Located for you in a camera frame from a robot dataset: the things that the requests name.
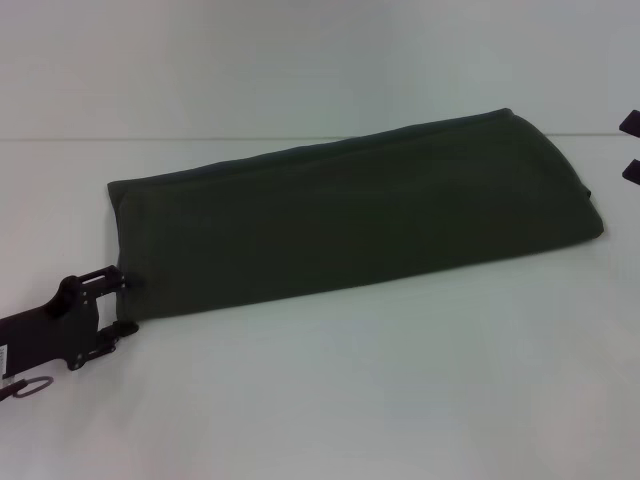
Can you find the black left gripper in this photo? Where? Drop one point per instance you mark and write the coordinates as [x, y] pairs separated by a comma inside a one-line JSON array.
[[50, 330]]

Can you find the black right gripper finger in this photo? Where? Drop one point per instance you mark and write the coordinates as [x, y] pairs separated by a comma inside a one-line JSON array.
[[631, 121], [632, 173]]

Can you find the dark green shirt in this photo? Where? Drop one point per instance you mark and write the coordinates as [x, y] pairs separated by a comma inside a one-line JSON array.
[[350, 215]]

